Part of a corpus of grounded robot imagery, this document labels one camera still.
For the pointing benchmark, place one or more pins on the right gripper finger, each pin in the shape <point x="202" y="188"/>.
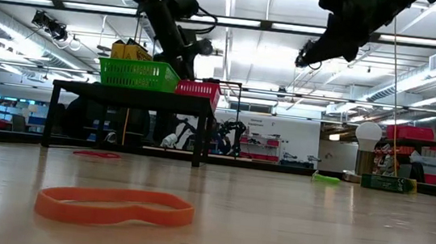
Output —
<point x="325" y="48"/>
<point x="330" y="60"/>

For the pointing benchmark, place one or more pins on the red plastic basket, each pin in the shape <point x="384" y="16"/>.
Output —
<point x="199" y="89"/>

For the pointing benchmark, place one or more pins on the Crayola crayon box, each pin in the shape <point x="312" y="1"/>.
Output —
<point x="118" y="50"/>
<point x="138" y="53"/>
<point x="388" y="183"/>

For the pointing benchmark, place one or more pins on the green plastic basket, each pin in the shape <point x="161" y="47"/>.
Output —
<point x="137" y="75"/>

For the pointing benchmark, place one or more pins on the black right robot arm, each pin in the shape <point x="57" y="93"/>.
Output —
<point x="393" y="2"/>

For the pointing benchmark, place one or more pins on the black background robot arm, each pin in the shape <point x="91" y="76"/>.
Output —
<point x="233" y="136"/>

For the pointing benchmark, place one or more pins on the black overhead light bar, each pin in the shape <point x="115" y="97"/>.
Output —
<point x="293" y="27"/>

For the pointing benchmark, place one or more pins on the black perforated metal riser shelf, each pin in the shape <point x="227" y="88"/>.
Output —
<point x="135" y="99"/>

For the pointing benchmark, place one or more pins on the white round background object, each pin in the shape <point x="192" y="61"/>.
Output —
<point x="169" y="140"/>

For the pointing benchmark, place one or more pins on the table lamp with white bulb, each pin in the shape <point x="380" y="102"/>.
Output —
<point x="368" y="135"/>

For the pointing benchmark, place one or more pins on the red storage bins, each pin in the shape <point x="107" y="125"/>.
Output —
<point x="409" y="133"/>

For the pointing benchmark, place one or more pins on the person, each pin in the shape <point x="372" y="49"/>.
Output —
<point x="76" y="117"/>

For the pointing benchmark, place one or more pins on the red rubber band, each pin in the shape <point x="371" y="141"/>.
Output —
<point x="97" y="153"/>

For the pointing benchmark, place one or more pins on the orange rubber band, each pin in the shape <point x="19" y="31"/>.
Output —
<point x="70" y="211"/>

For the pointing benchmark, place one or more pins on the black ceiling camera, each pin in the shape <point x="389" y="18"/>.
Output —
<point x="49" y="25"/>
<point x="298" y="61"/>

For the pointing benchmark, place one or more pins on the black overhead camera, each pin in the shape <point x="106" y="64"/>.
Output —
<point x="207" y="48"/>

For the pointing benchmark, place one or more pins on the black table frame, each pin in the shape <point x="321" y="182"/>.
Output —
<point x="17" y="138"/>

